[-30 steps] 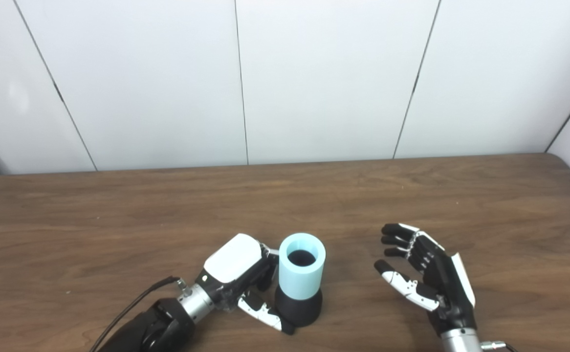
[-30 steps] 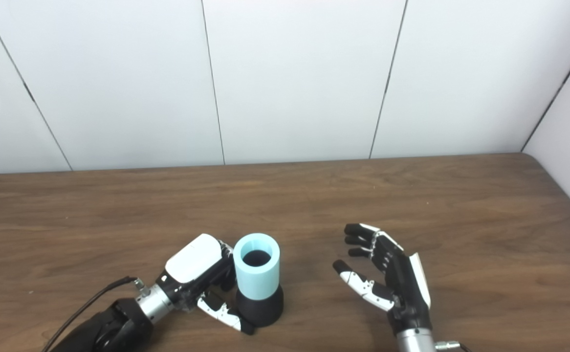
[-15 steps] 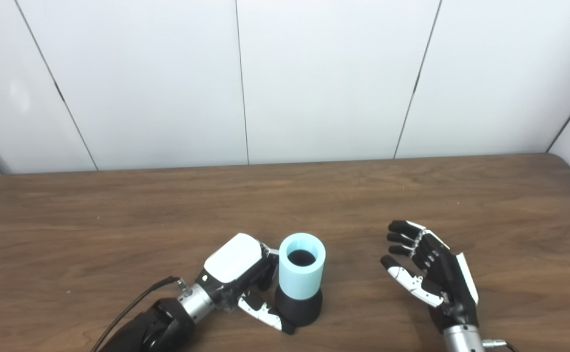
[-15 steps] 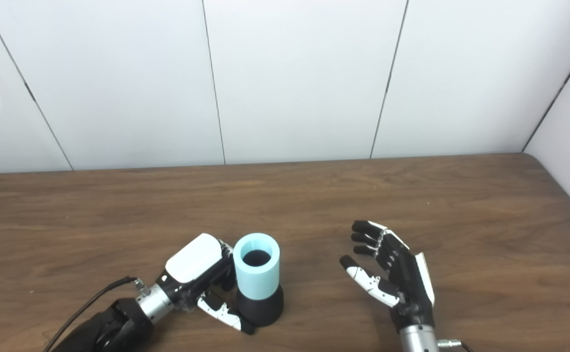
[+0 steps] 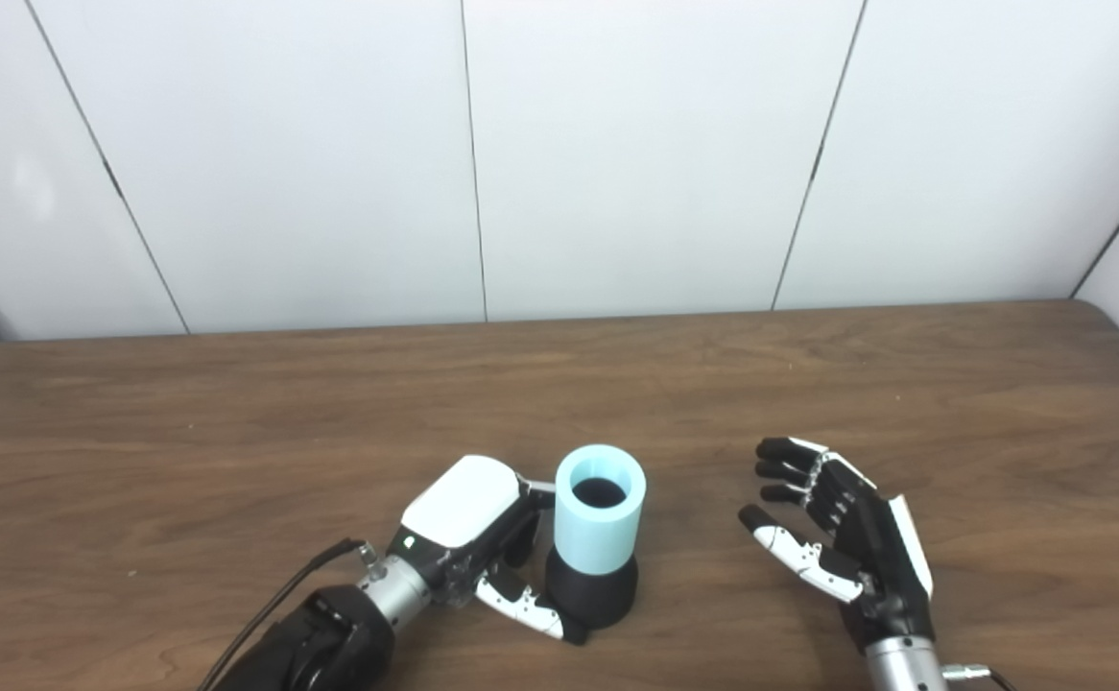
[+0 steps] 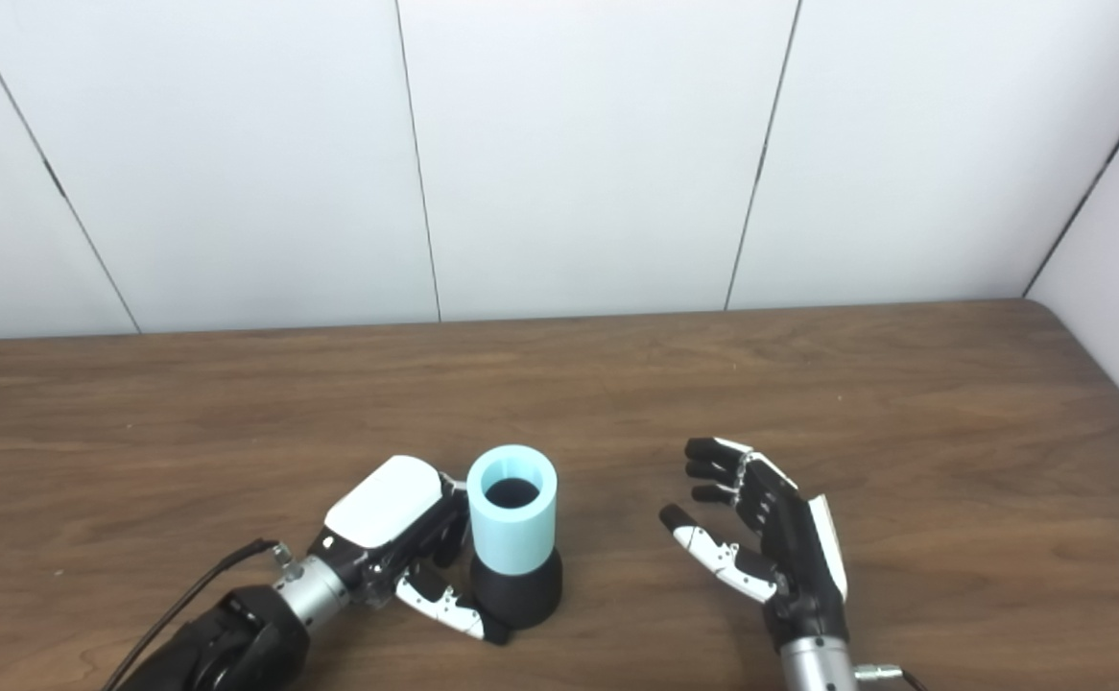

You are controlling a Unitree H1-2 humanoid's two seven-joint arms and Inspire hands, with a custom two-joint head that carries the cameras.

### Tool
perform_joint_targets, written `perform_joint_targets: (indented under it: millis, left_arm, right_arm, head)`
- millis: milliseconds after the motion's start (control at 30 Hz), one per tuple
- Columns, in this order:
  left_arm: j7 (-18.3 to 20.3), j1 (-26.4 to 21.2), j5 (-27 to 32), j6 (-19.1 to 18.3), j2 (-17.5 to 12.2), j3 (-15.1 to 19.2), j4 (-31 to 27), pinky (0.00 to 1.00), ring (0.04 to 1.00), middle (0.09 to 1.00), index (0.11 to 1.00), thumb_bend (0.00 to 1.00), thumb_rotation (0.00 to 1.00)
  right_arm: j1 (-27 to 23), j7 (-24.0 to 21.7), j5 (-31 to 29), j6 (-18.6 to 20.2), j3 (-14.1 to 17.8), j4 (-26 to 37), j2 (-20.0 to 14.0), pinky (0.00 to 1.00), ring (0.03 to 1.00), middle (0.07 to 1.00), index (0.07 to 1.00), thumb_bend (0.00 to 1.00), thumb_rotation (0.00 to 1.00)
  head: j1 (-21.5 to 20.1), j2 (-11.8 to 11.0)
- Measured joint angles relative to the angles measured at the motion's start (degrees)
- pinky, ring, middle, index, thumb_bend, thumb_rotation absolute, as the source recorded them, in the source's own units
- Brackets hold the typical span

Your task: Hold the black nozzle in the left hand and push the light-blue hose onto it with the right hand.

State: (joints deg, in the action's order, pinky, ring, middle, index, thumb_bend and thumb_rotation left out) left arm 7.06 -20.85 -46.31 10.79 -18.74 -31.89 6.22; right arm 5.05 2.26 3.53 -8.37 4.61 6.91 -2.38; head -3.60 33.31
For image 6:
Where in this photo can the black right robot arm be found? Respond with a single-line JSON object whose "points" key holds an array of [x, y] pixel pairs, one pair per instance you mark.
{"points": [[817, 667]]}

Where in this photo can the black flared nozzle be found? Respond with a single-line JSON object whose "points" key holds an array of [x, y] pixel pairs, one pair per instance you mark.
{"points": [[521, 595]]}

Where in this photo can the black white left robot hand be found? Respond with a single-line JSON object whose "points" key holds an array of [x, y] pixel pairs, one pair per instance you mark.
{"points": [[382, 499]]}

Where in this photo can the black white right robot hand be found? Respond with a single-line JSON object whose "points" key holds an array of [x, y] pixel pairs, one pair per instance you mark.
{"points": [[790, 547]]}

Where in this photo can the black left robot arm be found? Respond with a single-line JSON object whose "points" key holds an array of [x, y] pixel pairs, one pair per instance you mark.
{"points": [[243, 638]]}

